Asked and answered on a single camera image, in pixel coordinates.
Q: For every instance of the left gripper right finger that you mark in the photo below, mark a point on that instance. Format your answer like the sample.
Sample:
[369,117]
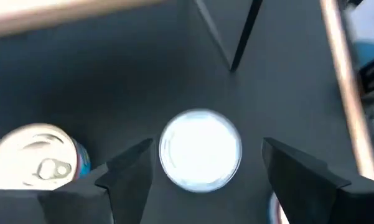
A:
[298,186]

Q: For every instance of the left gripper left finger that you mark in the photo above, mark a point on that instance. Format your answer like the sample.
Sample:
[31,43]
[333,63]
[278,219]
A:
[130,174]

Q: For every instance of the blue label pull-tab tuna can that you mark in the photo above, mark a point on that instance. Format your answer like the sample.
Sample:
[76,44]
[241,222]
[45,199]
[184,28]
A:
[273,208]
[28,155]

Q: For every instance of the green label light tuna can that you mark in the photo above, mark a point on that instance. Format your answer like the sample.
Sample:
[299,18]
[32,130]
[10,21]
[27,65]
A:
[200,151]

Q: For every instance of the black table mat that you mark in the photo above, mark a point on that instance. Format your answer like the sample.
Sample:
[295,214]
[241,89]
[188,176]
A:
[298,109]

